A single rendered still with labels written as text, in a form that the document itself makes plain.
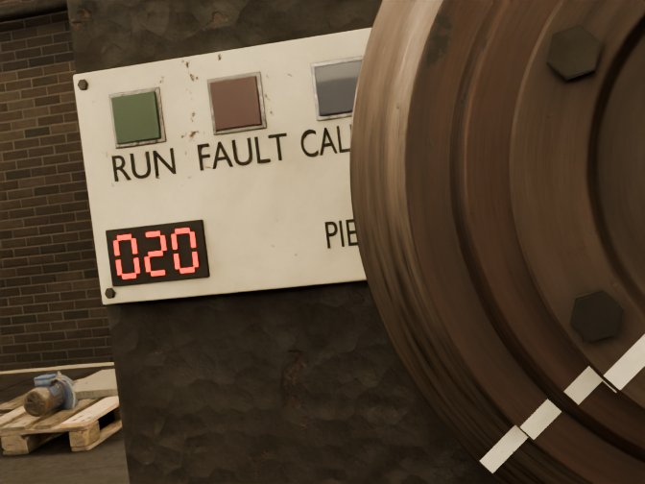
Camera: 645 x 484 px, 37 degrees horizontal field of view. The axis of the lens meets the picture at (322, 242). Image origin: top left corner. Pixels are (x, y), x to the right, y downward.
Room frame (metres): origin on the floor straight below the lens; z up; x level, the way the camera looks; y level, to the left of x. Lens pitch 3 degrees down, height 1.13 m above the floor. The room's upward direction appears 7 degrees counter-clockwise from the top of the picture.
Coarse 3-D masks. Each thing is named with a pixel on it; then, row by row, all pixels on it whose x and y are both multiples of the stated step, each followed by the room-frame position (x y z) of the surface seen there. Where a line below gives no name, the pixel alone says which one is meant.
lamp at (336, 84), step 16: (336, 64) 0.69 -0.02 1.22; (352, 64) 0.69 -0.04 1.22; (320, 80) 0.69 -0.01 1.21; (336, 80) 0.69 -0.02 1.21; (352, 80) 0.69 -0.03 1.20; (320, 96) 0.69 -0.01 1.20; (336, 96) 0.69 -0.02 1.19; (352, 96) 0.69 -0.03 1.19; (320, 112) 0.69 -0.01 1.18; (336, 112) 0.69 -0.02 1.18
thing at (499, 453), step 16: (640, 352) 0.44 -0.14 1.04; (624, 368) 0.44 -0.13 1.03; (640, 368) 0.44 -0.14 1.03; (576, 384) 0.49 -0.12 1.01; (592, 384) 0.49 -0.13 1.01; (608, 384) 0.45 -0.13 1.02; (624, 384) 0.44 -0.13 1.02; (576, 400) 0.49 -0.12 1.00; (544, 416) 0.52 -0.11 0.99; (512, 432) 0.54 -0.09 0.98; (528, 432) 0.52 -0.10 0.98; (496, 448) 0.54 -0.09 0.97; (512, 448) 0.54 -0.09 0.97; (496, 464) 0.54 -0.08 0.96
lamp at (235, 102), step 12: (216, 84) 0.71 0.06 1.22; (228, 84) 0.71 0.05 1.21; (240, 84) 0.71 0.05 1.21; (252, 84) 0.70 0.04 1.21; (216, 96) 0.71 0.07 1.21; (228, 96) 0.71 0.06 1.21; (240, 96) 0.71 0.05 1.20; (252, 96) 0.70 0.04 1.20; (216, 108) 0.71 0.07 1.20; (228, 108) 0.71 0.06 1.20; (240, 108) 0.71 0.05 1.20; (252, 108) 0.70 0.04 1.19; (216, 120) 0.71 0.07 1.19; (228, 120) 0.71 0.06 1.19; (240, 120) 0.71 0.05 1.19; (252, 120) 0.70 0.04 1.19
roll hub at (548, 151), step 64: (576, 0) 0.44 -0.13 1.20; (640, 0) 0.44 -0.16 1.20; (640, 64) 0.45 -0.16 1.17; (512, 128) 0.45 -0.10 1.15; (576, 128) 0.45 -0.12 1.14; (640, 128) 0.45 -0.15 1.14; (512, 192) 0.45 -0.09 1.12; (576, 192) 0.45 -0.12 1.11; (640, 192) 0.45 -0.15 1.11; (576, 256) 0.45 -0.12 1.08; (640, 256) 0.45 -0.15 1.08; (640, 320) 0.44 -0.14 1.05; (640, 384) 0.44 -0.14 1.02
